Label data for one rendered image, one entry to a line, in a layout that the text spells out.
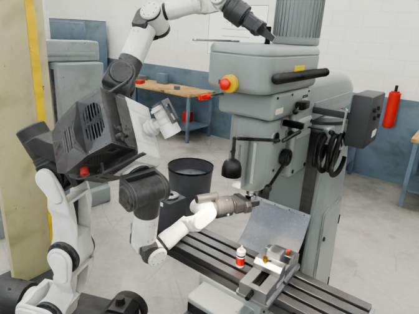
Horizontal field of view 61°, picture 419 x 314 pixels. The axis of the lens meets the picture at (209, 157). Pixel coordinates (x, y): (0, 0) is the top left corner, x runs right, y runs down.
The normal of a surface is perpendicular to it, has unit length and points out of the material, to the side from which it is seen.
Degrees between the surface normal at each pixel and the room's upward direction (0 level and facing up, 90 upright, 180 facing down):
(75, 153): 74
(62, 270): 90
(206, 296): 0
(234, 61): 90
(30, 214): 90
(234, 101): 90
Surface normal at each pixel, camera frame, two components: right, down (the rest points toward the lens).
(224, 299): 0.06, -0.94
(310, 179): -0.61, 0.23
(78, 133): -0.66, -0.06
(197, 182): 0.35, 0.40
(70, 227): -0.25, 0.31
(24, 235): 0.80, 0.25
